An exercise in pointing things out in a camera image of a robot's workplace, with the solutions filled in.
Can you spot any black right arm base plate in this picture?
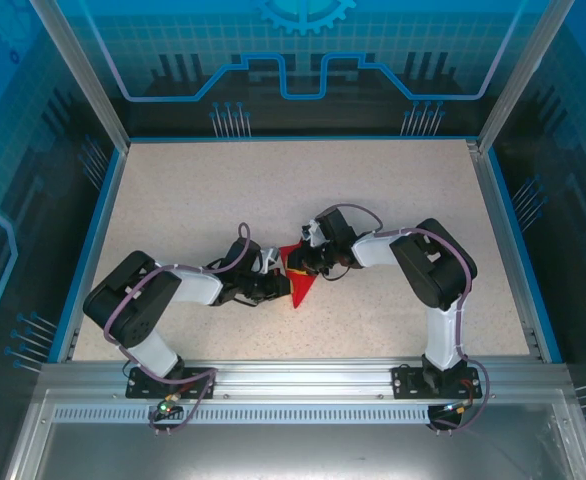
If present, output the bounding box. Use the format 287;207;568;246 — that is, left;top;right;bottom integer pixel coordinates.
391;364;479;400

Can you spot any slotted grey cable duct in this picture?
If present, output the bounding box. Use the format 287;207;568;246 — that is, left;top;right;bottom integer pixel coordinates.
52;405;557;426

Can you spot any left cable connector green light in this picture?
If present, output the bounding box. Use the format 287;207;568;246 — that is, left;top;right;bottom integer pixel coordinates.
155;392;182;416

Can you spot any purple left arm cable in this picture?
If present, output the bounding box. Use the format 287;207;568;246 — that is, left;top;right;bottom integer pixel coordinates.
103;222;252;437

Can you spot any right cable connector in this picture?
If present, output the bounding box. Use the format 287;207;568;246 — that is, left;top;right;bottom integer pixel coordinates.
440;399;474;416

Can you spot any aluminium mounting rail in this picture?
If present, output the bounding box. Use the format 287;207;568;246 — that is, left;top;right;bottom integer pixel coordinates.
40;357;572;401

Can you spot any aluminium side rail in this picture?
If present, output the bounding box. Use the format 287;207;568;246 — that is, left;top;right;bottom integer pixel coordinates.
465;139;547;362

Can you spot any blue table edge strip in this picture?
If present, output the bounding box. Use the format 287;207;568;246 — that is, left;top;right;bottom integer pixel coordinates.
55;147;127;364
487;147;564;364

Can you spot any aluminium frame post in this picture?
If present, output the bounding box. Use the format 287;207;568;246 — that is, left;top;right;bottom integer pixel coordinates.
28;0;132;151
476;0;574;154

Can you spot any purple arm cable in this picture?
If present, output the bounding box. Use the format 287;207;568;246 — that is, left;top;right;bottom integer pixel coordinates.
330;203;492;435
103;222;252;437

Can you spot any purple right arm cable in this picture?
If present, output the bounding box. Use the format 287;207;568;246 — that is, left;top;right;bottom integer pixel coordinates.
330;203;492;435

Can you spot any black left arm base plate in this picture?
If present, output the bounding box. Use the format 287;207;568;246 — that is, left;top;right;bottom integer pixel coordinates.
125;366;218;400

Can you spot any steel sheet tray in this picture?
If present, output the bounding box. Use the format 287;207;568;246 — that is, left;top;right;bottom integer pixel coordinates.
2;389;586;480

